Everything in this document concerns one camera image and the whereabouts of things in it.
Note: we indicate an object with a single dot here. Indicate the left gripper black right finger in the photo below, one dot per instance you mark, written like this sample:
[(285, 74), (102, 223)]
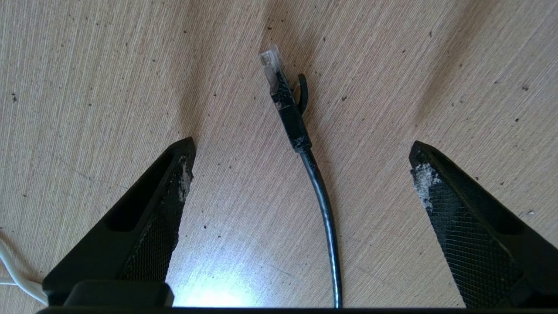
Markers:
[(479, 244)]

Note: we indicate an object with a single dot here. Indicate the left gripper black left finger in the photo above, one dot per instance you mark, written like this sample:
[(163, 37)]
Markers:
[(144, 226)]

